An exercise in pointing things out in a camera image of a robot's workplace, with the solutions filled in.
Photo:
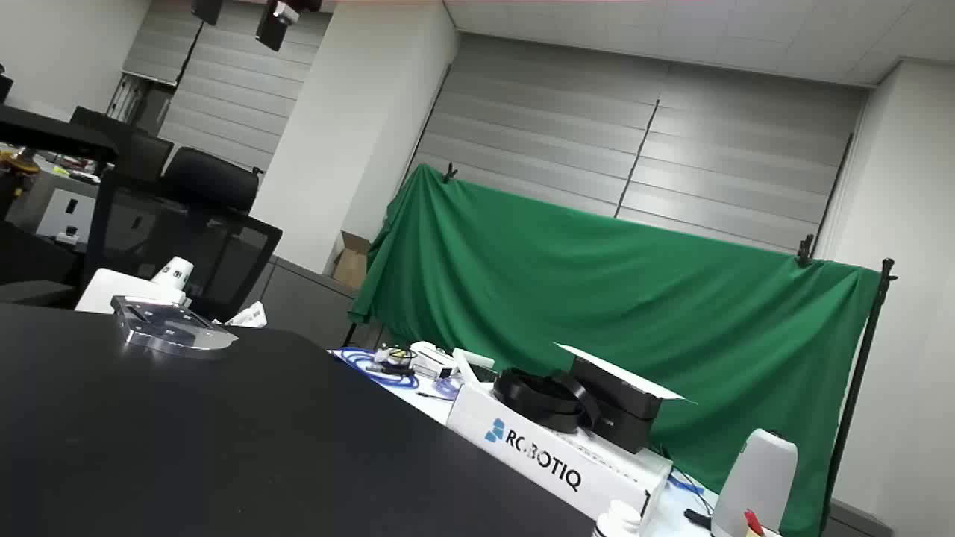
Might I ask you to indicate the black desk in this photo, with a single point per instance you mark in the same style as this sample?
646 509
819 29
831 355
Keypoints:
47 136

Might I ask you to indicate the black mesh office chair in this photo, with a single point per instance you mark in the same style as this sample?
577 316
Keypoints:
212 228

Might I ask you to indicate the black backdrop clamp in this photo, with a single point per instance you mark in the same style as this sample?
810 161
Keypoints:
807 251
447 170

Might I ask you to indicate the brown cardboard box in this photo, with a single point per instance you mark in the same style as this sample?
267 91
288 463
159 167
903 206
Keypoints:
349 263

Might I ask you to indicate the white crumpled paper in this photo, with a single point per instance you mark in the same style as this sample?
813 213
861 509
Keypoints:
247 316

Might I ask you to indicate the clear plastic plate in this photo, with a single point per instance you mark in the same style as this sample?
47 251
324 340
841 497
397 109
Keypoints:
174 328

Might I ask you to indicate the small white device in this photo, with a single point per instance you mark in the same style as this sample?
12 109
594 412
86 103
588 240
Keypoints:
431 360

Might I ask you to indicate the green backdrop cloth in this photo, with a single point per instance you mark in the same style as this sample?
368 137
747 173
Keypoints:
598 288

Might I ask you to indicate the black box with white lid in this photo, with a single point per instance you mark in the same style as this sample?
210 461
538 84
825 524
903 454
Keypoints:
622 397

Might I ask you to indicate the white Robotiq cardboard box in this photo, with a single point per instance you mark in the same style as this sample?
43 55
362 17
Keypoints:
555 466

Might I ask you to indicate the white plastic container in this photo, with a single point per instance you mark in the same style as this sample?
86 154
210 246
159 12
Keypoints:
759 479

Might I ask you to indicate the black backdrop stand pole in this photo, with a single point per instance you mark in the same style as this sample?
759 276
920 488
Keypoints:
861 378

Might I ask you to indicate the small red item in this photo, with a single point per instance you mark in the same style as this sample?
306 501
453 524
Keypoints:
752 521

